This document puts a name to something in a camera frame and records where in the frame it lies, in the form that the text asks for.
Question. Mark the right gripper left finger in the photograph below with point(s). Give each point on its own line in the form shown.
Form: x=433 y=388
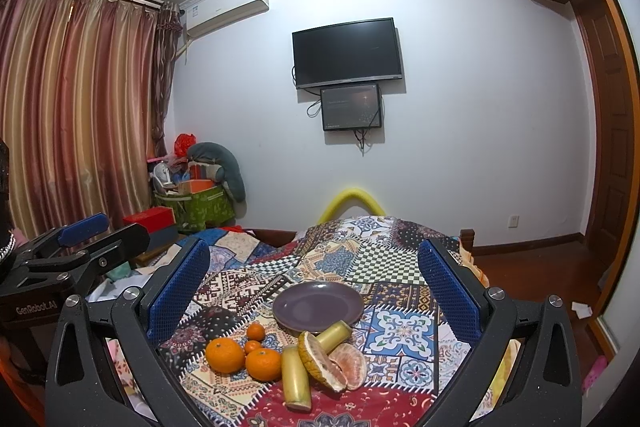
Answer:
x=143 y=318

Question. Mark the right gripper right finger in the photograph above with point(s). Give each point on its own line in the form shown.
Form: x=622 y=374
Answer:
x=484 y=322

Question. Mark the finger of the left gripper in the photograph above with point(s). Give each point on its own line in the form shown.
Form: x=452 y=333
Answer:
x=108 y=253
x=50 y=243

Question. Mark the large orange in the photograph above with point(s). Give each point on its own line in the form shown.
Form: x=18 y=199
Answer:
x=224 y=355
x=263 y=364

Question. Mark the small orange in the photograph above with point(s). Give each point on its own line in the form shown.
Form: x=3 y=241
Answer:
x=252 y=346
x=255 y=332

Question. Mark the peeled pomelo segment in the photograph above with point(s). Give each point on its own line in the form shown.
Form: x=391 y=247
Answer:
x=352 y=363

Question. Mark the short sugarcane piece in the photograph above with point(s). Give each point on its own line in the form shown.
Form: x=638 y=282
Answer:
x=334 y=335

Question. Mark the long sugarcane piece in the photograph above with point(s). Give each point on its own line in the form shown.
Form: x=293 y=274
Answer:
x=295 y=381

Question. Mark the pomelo wedge with rind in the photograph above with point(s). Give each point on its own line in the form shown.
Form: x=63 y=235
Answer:
x=318 y=364

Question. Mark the red box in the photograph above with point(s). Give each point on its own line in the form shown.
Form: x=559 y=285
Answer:
x=153 y=220

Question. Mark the patchwork patterned bedspread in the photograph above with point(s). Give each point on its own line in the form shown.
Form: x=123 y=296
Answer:
x=355 y=283

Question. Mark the green fabric storage box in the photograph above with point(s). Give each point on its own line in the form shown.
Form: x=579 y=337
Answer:
x=193 y=212

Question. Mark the grey plush toy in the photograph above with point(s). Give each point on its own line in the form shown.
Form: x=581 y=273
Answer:
x=227 y=169

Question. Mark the striped red gold curtain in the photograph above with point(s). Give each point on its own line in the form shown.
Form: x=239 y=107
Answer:
x=85 y=86

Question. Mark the purple ceramic plate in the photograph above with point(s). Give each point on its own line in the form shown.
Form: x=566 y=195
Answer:
x=314 y=306

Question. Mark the yellow foam tube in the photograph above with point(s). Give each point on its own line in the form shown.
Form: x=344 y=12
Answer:
x=347 y=198

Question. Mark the wooden door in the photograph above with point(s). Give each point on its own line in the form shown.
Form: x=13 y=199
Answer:
x=614 y=128

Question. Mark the white air conditioner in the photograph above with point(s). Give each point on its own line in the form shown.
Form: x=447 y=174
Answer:
x=205 y=16

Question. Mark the wall power socket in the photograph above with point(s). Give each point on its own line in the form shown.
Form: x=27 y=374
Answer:
x=513 y=221

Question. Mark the small black wall monitor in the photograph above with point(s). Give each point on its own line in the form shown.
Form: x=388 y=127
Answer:
x=355 y=107

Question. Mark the wall mounted black television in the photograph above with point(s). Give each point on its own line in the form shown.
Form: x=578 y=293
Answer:
x=361 y=51

